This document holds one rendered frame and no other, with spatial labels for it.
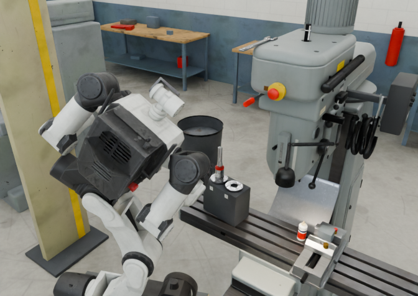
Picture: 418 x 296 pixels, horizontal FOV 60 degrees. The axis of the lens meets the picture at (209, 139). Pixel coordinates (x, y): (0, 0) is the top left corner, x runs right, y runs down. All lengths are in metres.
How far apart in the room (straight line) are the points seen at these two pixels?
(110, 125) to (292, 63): 0.61
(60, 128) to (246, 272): 1.07
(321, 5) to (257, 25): 4.72
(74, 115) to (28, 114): 1.28
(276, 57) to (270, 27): 4.93
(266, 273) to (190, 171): 0.82
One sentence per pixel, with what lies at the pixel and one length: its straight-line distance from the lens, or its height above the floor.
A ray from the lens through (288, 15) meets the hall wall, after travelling 6.02.
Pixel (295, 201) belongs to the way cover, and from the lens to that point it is 2.08.
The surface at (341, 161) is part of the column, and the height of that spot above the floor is 1.23.
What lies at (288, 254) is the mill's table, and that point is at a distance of 1.78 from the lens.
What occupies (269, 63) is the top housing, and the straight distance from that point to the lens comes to 1.25.
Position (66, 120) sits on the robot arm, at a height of 1.64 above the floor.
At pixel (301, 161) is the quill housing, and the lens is 1.49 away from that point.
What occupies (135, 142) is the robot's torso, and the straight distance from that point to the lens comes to 1.13.
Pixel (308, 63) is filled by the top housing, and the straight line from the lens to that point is 1.20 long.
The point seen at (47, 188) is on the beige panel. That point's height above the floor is 0.64.
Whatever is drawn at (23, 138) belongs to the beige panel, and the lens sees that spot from 2.65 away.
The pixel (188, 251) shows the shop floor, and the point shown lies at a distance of 3.08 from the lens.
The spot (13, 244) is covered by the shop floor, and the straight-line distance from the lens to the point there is 3.52.
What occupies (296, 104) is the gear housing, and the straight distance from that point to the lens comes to 1.35.
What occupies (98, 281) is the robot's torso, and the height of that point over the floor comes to 0.74.
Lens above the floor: 2.18
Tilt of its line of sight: 28 degrees down
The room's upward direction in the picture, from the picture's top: straight up
